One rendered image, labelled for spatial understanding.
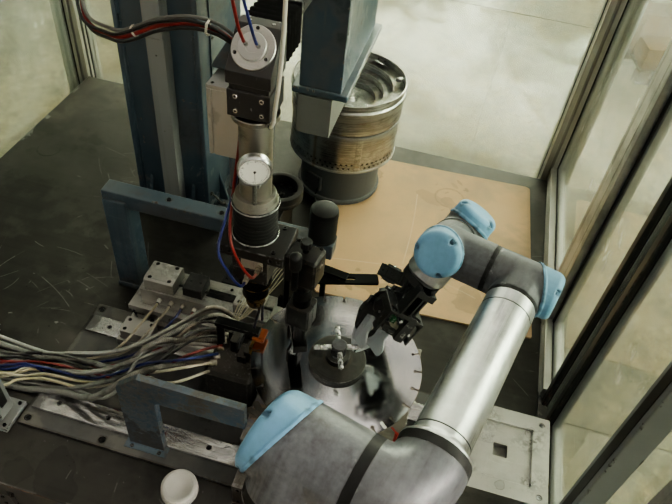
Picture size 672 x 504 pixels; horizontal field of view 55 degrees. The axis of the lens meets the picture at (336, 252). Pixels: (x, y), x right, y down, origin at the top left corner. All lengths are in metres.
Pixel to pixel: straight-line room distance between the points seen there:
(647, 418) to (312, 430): 0.41
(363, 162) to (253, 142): 0.84
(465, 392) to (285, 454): 0.23
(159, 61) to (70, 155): 0.65
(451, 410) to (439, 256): 0.25
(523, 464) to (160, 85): 1.11
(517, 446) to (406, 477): 0.58
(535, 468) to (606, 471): 0.31
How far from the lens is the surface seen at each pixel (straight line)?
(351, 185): 1.82
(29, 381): 1.54
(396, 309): 1.13
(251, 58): 0.85
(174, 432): 1.40
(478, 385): 0.84
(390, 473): 0.74
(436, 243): 0.96
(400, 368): 1.27
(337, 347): 1.21
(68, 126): 2.22
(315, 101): 1.26
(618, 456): 0.97
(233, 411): 1.15
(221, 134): 1.02
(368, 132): 1.68
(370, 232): 1.80
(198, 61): 1.53
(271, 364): 1.25
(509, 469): 1.28
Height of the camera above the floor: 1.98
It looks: 45 degrees down
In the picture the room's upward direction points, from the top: 7 degrees clockwise
